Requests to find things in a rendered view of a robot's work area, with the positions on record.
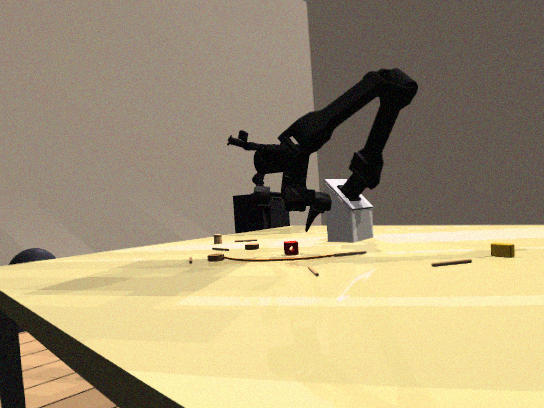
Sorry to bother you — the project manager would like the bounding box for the small brown wooden block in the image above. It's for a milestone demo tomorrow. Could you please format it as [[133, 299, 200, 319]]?
[[490, 242, 515, 258]]

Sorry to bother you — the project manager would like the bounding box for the round wooden button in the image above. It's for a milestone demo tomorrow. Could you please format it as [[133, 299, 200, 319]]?
[[207, 253, 224, 262]]

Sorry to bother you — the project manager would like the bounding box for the red block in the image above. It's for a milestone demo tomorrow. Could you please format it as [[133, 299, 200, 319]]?
[[284, 241, 299, 256]]

